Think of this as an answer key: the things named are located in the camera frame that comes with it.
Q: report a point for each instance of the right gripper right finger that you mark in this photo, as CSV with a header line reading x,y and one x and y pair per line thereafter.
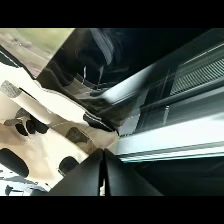
x,y
125,180

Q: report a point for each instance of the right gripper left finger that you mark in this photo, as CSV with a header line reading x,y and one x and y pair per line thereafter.
x,y
85,178

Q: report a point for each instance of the cream black-spotted shirt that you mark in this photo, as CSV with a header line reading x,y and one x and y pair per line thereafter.
x,y
50,110

